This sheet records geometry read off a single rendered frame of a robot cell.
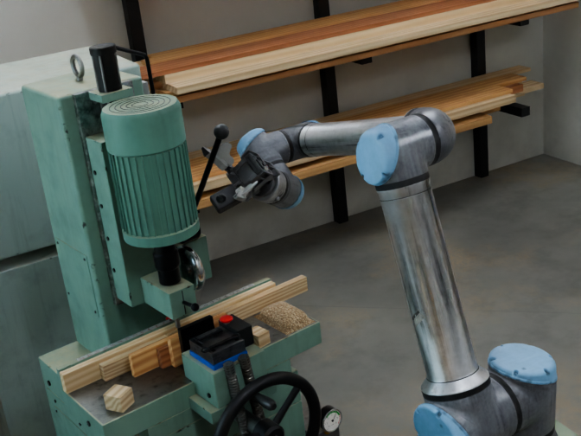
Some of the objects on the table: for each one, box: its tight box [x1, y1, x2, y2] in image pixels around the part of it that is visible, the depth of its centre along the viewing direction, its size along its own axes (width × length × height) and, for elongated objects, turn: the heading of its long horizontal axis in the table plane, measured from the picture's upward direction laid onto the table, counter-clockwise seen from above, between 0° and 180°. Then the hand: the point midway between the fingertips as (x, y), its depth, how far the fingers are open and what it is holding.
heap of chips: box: [254, 301, 316, 335], centre depth 233 cm, size 9×14×4 cm, turn 52°
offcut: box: [103, 384, 135, 413], centre depth 204 cm, size 4×5×4 cm
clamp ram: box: [177, 315, 214, 353], centre depth 216 cm, size 9×8×9 cm
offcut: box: [252, 325, 271, 348], centre depth 223 cm, size 4×4×3 cm
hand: (215, 173), depth 212 cm, fingers open, 14 cm apart
